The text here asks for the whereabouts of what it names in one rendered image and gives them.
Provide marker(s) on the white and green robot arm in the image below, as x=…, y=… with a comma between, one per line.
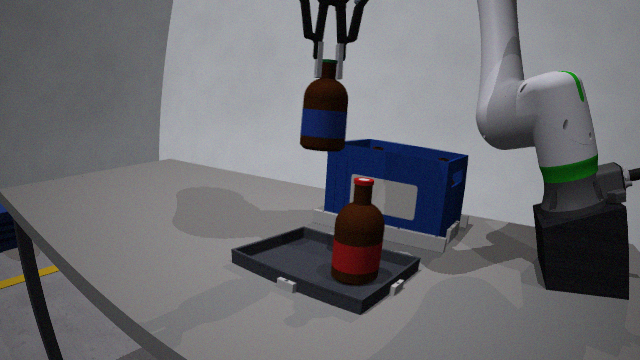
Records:
x=549, y=112

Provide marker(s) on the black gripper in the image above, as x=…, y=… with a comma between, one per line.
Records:
x=342, y=38

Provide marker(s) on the brown bottle with blue label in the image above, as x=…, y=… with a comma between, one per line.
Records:
x=324, y=115

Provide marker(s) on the brown glass bottle with red label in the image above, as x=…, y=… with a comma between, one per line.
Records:
x=358, y=238

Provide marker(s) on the dark blue crate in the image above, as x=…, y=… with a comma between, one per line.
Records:
x=413, y=193

